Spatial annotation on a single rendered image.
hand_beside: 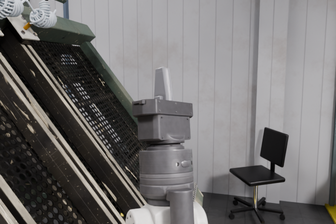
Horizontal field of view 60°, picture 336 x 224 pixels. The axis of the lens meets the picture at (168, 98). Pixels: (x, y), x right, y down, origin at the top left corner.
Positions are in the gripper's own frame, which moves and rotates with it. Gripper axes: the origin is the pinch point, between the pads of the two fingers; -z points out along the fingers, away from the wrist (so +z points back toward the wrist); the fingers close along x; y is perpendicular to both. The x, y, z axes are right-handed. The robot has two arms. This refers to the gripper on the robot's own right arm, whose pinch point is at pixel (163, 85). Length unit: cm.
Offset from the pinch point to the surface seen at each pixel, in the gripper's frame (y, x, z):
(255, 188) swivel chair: 120, -266, 60
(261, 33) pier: 97, -269, -111
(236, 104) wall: 142, -279, -36
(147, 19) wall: 218, -207, -149
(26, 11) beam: 87, -10, -48
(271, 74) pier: 97, -283, -65
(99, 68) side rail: 114, -64, -39
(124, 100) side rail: 106, -76, -18
